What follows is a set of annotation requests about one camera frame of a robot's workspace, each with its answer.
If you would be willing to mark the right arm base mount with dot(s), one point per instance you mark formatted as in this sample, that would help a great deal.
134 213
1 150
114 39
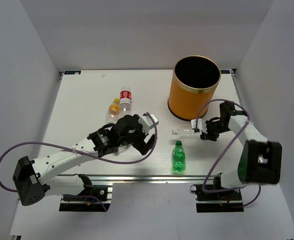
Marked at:
221 202

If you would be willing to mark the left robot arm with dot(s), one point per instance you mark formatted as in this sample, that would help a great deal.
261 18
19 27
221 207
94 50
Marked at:
41 177

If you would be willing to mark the clear unlabelled bottle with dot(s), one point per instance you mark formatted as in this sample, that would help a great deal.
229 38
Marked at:
185 132

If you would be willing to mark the orange cylindrical bin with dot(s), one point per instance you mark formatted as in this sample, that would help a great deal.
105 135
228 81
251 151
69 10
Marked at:
194 81

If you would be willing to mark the red label clear bottle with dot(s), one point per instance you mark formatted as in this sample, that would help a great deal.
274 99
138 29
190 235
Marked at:
125 99

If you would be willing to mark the green soda bottle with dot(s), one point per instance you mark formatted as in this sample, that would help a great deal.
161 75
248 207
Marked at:
178 157

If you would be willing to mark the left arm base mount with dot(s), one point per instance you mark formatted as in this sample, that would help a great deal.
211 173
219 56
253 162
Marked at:
93 198

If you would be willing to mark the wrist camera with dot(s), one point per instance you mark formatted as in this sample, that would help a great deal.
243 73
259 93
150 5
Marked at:
199 125
148 122

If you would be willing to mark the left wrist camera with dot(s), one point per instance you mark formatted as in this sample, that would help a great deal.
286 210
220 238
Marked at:
148 122

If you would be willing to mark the yellow cap small bottle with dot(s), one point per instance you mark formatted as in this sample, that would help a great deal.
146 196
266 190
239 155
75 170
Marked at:
113 113

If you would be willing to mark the black label clear bottle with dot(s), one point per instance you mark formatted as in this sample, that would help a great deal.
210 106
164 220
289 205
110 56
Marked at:
122 148

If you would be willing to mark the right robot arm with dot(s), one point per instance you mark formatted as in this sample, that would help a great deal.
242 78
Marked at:
260 161

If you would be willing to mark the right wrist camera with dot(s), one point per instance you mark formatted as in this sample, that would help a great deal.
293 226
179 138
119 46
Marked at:
199 125

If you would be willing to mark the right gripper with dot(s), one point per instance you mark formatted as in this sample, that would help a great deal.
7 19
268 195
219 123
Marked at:
210 136

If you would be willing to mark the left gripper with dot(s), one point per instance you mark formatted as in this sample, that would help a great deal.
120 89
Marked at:
148 146

